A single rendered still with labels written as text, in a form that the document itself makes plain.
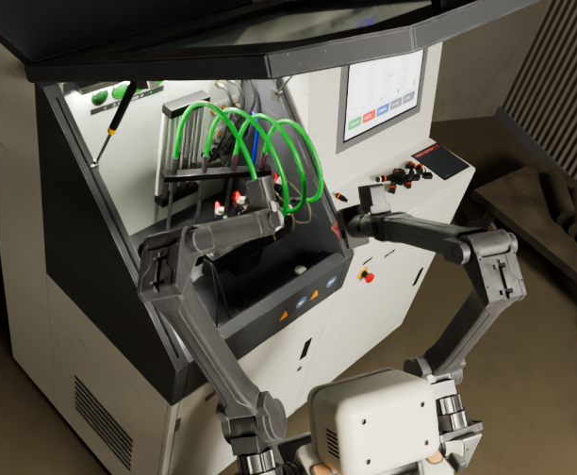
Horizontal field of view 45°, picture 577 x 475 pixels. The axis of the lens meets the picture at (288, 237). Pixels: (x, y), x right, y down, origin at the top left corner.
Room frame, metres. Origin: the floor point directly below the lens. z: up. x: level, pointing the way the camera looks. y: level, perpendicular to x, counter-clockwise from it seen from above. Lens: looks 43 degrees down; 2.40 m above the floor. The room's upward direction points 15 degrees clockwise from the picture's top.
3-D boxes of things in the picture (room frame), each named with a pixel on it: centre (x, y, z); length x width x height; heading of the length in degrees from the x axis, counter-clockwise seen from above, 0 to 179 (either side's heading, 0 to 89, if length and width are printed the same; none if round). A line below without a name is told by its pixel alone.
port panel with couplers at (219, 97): (1.78, 0.29, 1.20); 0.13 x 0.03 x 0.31; 146
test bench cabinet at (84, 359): (1.45, 0.23, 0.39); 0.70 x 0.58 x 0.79; 146
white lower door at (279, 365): (1.29, -0.01, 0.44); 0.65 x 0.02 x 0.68; 146
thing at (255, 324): (1.30, 0.00, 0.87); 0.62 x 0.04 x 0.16; 146
